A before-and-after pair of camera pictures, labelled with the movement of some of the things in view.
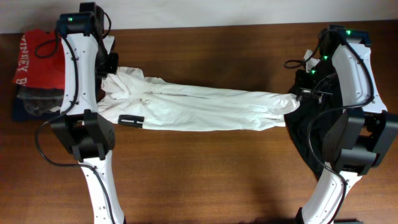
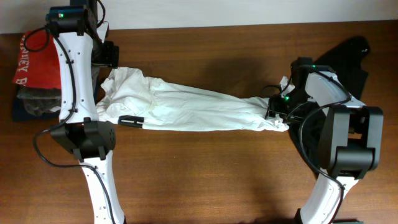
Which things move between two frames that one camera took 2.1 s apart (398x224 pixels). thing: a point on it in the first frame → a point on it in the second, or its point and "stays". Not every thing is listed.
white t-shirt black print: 155,102 stays
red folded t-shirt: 41,61 stays
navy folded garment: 20,112 stays
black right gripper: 304,92 → 275,106
